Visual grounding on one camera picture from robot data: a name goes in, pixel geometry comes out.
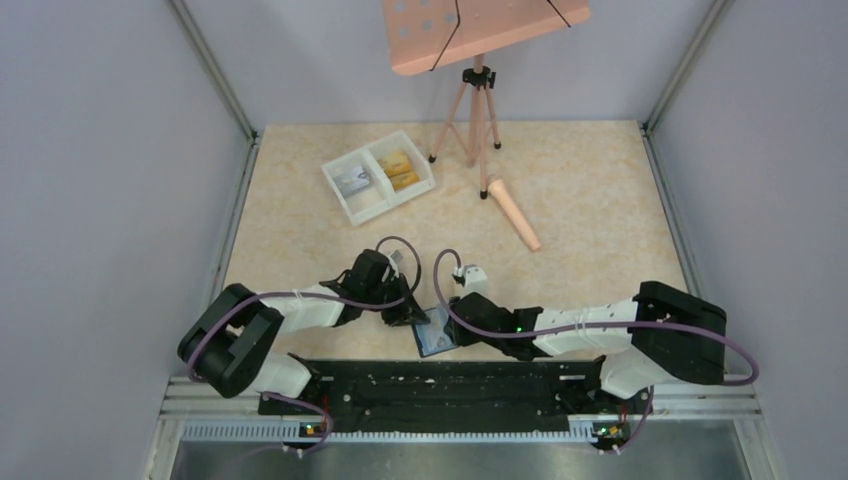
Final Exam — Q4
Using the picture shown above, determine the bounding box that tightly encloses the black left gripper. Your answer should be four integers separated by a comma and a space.
364, 272, 430, 326

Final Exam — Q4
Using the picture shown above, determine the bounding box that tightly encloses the blue leather card holder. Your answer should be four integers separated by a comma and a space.
412, 306, 458, 358

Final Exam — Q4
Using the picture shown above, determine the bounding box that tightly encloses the yellow card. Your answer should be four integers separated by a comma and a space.
389, 170, 420, 192
377, 150, 413, 177

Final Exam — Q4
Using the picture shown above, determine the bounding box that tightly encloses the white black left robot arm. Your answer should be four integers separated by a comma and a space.
177, 249, 429, 414

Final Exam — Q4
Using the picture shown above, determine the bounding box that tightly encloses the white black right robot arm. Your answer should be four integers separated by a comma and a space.
444, 281, 727, 412

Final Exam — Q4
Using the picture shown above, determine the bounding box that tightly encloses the silver card in tray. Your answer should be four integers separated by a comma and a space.
333, 165, 371, 198

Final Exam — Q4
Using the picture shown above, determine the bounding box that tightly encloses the yellow card in tray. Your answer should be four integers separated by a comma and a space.
377, 150, 413, 177

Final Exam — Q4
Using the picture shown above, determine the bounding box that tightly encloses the pink cylindrical tube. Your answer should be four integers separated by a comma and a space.
487, 175, 541, 252

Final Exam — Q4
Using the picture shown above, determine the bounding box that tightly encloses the white two-compartment plastic tray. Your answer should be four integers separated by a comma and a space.
321, 130, 436, 226

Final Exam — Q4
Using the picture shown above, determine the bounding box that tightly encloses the pink tripod music stand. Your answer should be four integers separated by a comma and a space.
381, 0, 591, 200

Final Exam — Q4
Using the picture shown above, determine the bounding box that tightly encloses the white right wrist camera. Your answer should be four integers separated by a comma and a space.
452, 264, 489, 297

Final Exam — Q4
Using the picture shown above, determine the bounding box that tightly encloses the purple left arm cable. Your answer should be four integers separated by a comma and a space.
185, 235, 423, 458

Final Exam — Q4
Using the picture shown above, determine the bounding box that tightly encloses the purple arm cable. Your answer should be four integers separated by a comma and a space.
185, 235, 423, 458
433, 248, 761, 458

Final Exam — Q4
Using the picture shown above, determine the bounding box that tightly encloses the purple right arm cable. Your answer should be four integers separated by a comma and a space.
433, 248, 761, 458

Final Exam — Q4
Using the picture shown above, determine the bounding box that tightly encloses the aluminium frame rail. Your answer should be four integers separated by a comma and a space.
143, 377, 787, 479

